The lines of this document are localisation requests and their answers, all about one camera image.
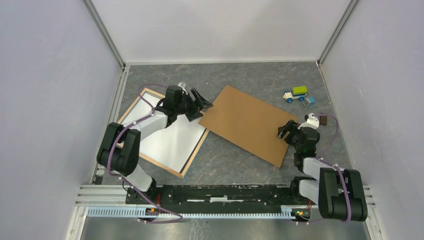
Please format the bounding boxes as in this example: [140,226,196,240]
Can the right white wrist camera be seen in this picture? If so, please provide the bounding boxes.
[298,113,320,130]

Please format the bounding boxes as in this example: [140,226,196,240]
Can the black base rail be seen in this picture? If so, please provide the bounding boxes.
[125,184,317,216]

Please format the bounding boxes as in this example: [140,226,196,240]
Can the small brown block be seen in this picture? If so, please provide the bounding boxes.
[319,115,328,126]

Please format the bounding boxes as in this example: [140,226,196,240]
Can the wooden picture frame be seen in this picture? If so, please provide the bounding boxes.
[117,87,210,179]

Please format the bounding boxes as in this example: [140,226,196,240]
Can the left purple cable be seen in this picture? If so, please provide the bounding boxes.
[105,84,184,225]

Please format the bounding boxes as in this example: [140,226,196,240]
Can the small blue grey brick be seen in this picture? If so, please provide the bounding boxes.
[302,97,316,107]

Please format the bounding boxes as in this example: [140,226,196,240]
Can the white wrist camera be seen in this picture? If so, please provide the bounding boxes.
[178,82,188,94]
[298,113,320,130]

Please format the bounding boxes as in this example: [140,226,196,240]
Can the toy brick car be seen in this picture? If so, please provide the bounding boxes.
[283,86,308,103]

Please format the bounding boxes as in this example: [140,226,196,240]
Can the white cable duct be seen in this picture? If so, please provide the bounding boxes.
[87,206,296,220]

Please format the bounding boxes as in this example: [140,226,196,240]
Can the brown cardboard backing board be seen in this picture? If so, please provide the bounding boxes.
[199,85,299,168]

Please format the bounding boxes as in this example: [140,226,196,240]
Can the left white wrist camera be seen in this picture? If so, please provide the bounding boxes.
[178,82,188,94]

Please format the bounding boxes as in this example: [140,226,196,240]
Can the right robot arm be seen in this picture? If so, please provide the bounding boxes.
[277,120,368,222]

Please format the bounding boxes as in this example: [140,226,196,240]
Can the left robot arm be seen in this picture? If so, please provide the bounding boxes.
[96,84,213,193]

